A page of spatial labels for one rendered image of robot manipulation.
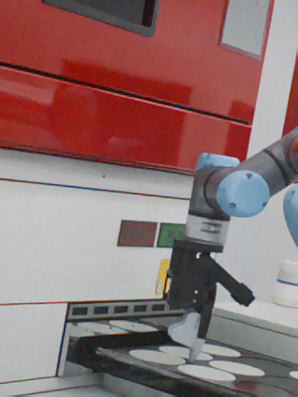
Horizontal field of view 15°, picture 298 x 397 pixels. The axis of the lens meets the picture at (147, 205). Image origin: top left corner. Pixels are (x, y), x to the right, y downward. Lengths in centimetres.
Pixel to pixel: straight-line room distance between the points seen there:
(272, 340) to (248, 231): 341
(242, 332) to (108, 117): 62
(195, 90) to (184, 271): 34
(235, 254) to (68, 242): 369
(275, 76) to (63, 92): 392
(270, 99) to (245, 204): 379
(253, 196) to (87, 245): 31
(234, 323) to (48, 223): 57
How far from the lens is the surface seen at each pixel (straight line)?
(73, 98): 173
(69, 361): 192
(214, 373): 191
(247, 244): 560
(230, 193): 178
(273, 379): 196
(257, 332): 221
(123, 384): 197
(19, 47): 162
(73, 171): 184
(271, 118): 561
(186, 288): 191
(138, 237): 203
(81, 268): 191
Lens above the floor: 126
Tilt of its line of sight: 3 degrees down
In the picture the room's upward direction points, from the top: 10 degrees clockwise
